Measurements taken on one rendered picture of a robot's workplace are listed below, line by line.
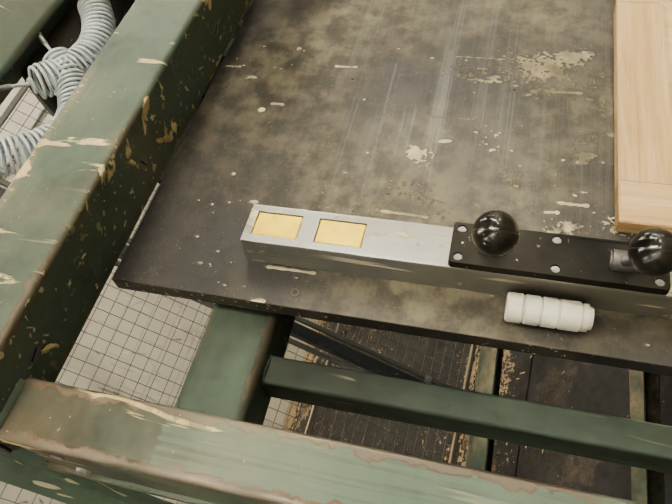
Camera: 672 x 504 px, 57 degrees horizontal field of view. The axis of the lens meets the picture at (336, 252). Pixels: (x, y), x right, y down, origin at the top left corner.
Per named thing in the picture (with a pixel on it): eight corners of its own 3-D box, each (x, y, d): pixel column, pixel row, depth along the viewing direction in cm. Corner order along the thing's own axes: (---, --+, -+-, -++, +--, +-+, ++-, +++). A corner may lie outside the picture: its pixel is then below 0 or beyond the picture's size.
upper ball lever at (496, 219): (509, 268, 61) (518, 257, 48) (470, 263, 62) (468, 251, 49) (514, 230, 61) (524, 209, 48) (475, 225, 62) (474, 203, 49)
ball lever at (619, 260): (640, 285, 59) (687, 278, 45) (597, 279, 59) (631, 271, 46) (644, 245, 59) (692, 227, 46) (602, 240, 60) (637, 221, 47)
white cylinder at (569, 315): (502, 326, 61) (588, 339, 59) (505, 311, 59) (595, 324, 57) (505, 300, 63) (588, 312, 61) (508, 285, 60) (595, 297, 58)
